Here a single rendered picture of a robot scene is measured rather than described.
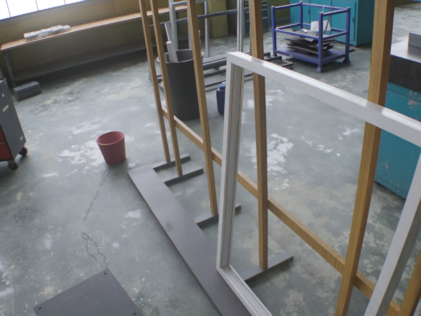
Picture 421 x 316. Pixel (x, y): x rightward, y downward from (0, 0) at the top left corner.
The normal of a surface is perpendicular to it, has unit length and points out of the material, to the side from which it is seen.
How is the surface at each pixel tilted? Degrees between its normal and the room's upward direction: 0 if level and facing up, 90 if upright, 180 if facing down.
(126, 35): 90
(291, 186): 0
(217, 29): 90
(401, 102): 90
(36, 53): 90
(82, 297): 0
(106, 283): 0
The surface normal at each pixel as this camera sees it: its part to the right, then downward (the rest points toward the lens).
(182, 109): -0.10, 0.57
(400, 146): -0.89, 0.30
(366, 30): 0.44, 0.41
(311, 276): -0.11, -0.86
